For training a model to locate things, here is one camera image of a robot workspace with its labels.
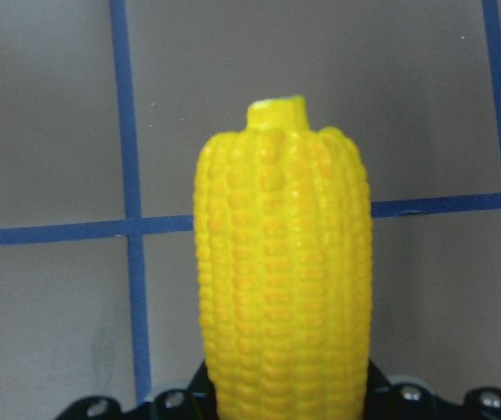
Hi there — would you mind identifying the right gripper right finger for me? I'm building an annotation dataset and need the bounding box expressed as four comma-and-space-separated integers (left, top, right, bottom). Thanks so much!
363, 361, 501, 420

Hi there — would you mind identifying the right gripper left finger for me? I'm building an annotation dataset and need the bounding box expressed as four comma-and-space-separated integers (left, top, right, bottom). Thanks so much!
56, 362, 215, 420

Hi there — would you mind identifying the yellow toy corn cob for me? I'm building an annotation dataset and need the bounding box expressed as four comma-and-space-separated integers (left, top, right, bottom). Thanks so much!
193, 96, 372, 419

